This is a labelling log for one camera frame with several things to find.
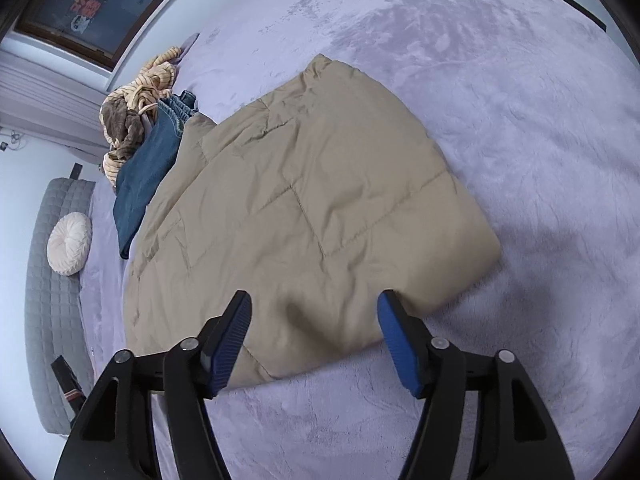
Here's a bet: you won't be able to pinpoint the grey quilted headboard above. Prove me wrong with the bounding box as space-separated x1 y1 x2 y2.
24 176 98 436

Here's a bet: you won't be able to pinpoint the beige puffer jacket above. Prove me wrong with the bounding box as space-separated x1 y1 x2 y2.
122 54 502 391

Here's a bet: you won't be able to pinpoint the round cream pillow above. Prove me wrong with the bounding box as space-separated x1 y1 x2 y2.
47 212 94 276

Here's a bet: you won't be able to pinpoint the grey pleated curtain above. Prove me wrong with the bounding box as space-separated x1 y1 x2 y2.
0 42 113 163

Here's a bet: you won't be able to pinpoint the brown plush garment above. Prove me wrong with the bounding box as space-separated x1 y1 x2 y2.
100 95 147 158

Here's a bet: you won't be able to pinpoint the pile of striped clothes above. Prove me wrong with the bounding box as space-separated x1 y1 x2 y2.
100 46 182 191

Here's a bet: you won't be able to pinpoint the wall plug with cable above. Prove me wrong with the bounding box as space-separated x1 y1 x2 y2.
0 129 26 153

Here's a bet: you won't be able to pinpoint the dark framed window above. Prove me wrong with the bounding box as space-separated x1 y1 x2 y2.
12 0 201 71

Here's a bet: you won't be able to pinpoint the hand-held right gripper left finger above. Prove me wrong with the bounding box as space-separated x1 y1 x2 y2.
52 290 252 480

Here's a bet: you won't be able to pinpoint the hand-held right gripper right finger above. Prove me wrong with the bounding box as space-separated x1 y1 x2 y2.
376 289 575 480

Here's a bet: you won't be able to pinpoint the folded blue jeans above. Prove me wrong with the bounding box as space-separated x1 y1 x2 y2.
112 91 201 260

